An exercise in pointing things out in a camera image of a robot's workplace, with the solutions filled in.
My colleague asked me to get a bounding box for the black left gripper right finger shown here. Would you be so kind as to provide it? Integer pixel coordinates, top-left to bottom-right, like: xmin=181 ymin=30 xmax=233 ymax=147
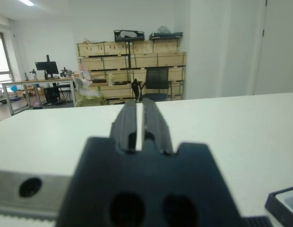
xmin=141 ymin=98 xmax=173 ymax=154

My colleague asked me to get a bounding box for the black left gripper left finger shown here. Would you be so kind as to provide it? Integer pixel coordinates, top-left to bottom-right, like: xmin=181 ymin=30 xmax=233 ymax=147
xmin=111 ymin=101 xmax=138 ymax=154

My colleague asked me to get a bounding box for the black box lid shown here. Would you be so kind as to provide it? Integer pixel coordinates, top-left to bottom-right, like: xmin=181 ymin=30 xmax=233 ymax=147
xmin=264 ymin=186 xmax=293 ymax=225

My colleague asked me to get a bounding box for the black upright stand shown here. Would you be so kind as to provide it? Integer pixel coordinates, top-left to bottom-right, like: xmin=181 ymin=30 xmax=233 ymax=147
xmin=131 ymin=79 xmax=144 ymax=103

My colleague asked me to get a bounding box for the yellow-green sack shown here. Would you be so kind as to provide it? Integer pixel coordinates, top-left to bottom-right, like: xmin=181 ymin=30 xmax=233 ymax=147
xmin=74 ymin=79 xmax=109 ymax=107

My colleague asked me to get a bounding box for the black mesh office chair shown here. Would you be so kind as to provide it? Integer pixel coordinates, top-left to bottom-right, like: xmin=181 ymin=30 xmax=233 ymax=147
xmin=139 ymin=67 xmax=173 ymax=102

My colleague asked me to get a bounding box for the wooden crate stack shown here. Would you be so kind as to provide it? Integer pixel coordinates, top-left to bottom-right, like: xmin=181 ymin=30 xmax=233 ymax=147
xmin=77 ymin=39 xmax=187 ymax=106

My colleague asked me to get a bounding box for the black computer tower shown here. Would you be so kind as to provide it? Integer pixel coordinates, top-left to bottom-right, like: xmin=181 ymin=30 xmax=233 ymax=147
xmin=44 ymin=87 xmax=60 ymax=104

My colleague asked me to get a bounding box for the open black case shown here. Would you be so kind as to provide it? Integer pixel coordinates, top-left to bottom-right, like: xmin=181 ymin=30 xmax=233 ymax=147
xmin=113 ymin=29 xmax=145 ymax=42

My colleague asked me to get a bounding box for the flat black tray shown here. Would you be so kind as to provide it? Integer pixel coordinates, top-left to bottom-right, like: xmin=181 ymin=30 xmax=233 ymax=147
xmin=148 ymin=32 xmax=184 ymax=40

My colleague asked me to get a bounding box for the wooden top metal desk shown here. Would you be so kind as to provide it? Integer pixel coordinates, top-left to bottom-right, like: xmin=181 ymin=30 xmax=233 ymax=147
xmin=0 ymin=77 xmax=78 ymax=115

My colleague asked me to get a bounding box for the black computer monitor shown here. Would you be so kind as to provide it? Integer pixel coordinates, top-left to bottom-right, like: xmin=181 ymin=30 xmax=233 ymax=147
xmin=34 ymin=54 xmax=59 ymax=79

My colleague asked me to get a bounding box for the window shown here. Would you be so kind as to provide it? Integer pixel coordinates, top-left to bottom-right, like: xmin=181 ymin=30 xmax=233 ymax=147
xmin=0 ymin=30 xmax=15 ymax=83

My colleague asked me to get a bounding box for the white door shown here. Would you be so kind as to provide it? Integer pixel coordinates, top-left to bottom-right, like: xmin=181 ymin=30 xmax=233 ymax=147
xmin=254 ymin=0 xmax=293 ymax=95

